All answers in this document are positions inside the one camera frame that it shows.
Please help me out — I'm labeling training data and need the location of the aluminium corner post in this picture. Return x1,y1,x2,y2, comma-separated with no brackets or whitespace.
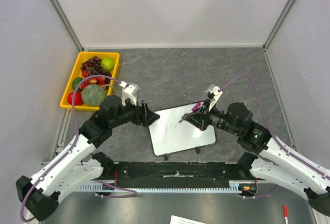
262,0,297,51
49,0,84,51

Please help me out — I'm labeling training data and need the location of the dark green lime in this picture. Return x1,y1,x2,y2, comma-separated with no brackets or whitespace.
71,77,83,90

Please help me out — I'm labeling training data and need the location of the aluminium left corner post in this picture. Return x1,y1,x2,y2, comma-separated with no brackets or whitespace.
49,0,84,51

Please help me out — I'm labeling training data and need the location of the green netted melon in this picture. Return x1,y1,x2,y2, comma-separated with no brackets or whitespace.
81,84,106,107

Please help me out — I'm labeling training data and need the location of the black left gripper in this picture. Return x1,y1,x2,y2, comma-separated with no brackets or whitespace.
110,95,160,128

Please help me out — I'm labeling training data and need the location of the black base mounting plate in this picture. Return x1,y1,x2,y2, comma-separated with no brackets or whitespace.
100,162,255,187

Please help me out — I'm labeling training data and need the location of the red apple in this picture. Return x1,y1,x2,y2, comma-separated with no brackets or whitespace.
67,92,84,106

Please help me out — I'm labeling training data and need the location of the small black framed whiteboard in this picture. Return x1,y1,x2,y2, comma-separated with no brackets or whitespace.
149,103,216,157

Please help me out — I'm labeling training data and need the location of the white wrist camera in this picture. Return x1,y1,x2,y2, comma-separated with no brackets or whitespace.
119,81,140,106
204,84,223,111

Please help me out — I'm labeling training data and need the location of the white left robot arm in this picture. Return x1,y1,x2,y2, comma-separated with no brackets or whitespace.
15,95,160,222

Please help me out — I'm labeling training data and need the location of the white marker with magenta cap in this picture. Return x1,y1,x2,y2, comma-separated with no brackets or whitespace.
174,102,202,127

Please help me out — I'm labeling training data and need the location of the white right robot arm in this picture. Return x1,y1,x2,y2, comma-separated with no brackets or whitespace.
181,100,329,216

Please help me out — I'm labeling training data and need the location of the white toothed cable duct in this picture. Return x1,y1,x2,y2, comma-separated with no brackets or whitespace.
75,181,242,194

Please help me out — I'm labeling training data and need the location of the light green apple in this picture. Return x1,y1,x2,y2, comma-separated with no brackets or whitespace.
101,58,116,71

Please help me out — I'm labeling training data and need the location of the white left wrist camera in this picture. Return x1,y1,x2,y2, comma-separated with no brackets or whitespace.
119,81,140,106

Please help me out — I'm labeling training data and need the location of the red capped marker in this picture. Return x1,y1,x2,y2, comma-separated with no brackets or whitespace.
283,205,289,224

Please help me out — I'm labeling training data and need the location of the purple grape bunch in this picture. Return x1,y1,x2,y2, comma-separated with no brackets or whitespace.
80,56,111,78

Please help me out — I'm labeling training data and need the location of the white paper sheet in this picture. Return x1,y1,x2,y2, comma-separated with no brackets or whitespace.
170,215,204,224

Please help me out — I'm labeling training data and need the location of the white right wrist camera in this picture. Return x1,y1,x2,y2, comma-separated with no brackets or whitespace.
204,84,223,111

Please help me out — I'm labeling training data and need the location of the aluminium right corner post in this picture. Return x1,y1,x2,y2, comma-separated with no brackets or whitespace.
262,0,297,51

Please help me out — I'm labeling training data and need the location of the red strawberries cluster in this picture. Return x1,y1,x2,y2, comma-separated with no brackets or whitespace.
79,77,106,90

